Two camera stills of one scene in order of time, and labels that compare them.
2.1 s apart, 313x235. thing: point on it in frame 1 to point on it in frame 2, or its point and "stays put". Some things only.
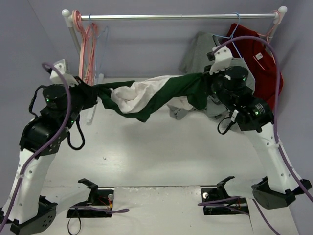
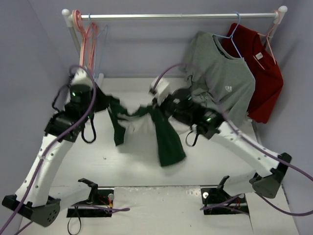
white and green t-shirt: x=139 y=98 to x=145 y=130
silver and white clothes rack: x=70 y=17 stays put
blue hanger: x=100 y=44 stays put
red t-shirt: x=260 y=59 stays put
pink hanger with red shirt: x=267 y=39 stays put
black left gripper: x=84 y=91 to x=103 y=102
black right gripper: x=212 y=82 to x=162 y=104
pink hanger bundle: x=88 y=48 stays put
